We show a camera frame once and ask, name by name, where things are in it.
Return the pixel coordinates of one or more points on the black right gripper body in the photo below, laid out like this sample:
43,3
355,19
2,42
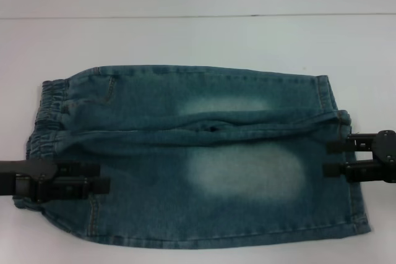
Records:
386,155

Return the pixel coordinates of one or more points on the blue denim shorts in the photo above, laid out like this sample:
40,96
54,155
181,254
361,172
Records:
235,214

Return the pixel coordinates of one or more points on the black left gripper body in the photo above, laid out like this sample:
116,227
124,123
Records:
28,180

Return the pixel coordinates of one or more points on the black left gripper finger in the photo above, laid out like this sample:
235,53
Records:
80,171
89,186

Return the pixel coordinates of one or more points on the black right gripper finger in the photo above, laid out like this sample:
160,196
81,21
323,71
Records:
343,169
346,145

